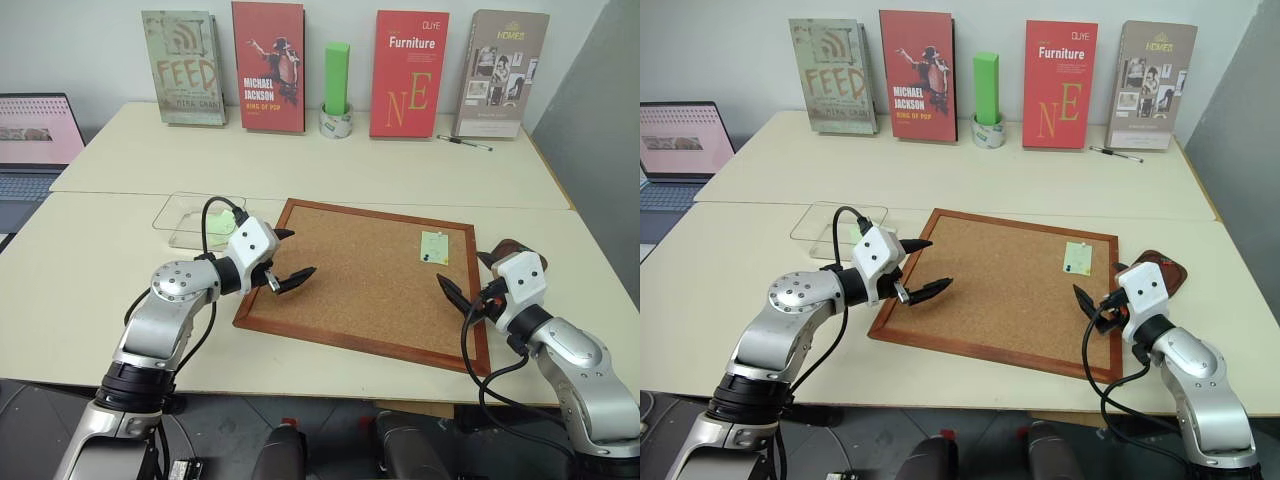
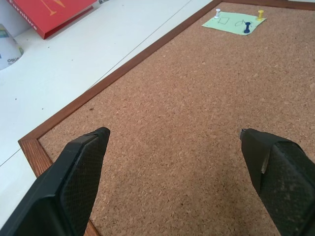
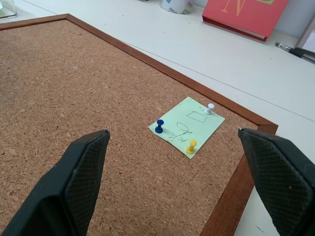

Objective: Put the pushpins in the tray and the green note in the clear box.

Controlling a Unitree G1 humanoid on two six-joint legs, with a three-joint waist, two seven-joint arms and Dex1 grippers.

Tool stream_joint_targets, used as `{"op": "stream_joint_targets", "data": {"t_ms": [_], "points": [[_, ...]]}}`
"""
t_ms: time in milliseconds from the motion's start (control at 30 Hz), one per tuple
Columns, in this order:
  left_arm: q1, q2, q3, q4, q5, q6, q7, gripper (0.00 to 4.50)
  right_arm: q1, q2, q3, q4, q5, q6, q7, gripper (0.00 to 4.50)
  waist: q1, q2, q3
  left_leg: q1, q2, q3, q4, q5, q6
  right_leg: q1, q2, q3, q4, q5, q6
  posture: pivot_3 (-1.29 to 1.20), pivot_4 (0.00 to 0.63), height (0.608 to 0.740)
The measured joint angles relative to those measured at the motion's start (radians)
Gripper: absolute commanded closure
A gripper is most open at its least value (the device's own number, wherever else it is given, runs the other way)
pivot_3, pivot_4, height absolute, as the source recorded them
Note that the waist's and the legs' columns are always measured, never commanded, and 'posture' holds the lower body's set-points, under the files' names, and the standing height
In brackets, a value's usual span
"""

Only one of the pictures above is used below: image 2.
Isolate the red furniture book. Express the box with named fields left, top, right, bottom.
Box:
left=6, top=0, right=98, bottom=40

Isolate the white deli container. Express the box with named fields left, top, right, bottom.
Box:
left=0, top=23, right=25, bottom=71

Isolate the green paper note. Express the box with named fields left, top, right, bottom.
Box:
left=201, top=10, right=267, bottom=36

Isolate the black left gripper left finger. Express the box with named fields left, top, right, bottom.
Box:
left=0, top=126, right=111, bottom=236

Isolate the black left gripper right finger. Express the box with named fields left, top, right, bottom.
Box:
left=239, top=128, right=315, bottom=236

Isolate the wood-framed cork board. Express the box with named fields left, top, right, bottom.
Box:
left=18, top=0, right=315, bottom=236

